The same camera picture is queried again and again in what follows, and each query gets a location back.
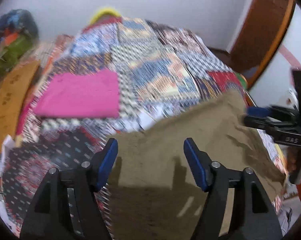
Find yellow curved tube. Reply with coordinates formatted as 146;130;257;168
89;7;122;24

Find patchwork patterned bed quilt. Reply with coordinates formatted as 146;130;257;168
0;16;289;240

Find olive khaki pants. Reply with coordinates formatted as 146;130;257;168
106;89;286;240

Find pile of colourful clothes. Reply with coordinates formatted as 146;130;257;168
0;9;39;43

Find pink folded pants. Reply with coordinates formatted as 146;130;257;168
34;69;119;118

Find wooden lap desk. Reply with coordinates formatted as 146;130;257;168
0;60;40;153

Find wooden room door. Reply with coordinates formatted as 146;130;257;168
230;0;296;88

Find green storage bag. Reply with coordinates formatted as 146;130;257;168
0;32;39;77

